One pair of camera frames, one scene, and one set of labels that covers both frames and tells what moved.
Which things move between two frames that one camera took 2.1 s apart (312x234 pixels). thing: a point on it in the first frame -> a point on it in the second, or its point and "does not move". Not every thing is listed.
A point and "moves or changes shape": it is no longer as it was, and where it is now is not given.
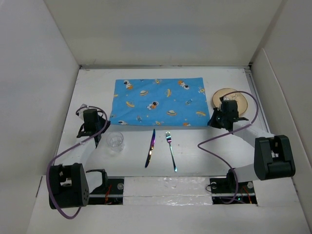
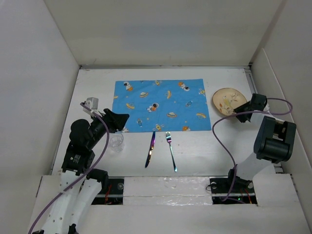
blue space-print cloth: x=165 y=102 moves or changes shape
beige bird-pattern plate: x=242 y=101 does not move
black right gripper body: x=217 y=120 -> x=243 y=107
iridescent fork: x=169 y=140 does not move
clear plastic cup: x=115 y=141 does not move
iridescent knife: x=151 y=147 does not move
